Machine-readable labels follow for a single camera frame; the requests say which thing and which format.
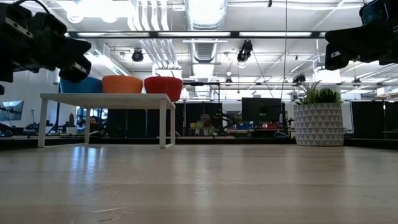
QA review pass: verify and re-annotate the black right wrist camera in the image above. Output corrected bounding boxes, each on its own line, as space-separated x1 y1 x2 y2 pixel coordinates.
359 0 391 26

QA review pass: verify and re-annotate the large round ceiling duct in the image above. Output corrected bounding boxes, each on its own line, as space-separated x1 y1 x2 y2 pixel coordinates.
185 0 228 31

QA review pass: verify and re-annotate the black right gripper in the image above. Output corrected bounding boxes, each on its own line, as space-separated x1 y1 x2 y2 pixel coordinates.
325 0 398 71

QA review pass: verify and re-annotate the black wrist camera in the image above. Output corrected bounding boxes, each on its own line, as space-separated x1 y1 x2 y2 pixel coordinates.
359 0 391 26
30 11 68 38

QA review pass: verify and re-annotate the ribbed ceiling air duct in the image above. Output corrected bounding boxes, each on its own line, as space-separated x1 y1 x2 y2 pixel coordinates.
190 39 222 65

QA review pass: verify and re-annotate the small potted plant white pot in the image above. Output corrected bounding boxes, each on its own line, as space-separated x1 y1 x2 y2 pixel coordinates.
66 112 78 136

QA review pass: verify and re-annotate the green artificial plant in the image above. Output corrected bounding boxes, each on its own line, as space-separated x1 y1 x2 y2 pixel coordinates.
295 80 343 105

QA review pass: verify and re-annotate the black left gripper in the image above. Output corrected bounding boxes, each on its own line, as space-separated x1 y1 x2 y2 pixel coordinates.
0 18 93 84

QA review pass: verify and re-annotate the person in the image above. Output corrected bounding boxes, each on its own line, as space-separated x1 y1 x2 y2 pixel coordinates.
88 115 103 135
198 113 216 136

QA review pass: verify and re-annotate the white triangle-patterned planter pot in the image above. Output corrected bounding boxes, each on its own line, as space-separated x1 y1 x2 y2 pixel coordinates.
294 102 345 147

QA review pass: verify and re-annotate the black room partition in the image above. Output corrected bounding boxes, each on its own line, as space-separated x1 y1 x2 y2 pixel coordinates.
107 102 223 138
351 100 398 140

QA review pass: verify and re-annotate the thin hanging cord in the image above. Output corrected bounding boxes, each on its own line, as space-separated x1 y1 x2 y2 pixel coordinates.
280 0 288 100

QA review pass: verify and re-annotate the desktop monitor with lit screen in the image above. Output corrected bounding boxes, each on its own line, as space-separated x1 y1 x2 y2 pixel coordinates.
0 100 25 122

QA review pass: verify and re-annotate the black monitor back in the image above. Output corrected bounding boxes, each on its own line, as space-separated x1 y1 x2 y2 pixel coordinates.
241 97 283 123

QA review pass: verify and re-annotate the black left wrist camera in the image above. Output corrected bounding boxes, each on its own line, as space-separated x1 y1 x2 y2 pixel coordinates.
30 11 68 38

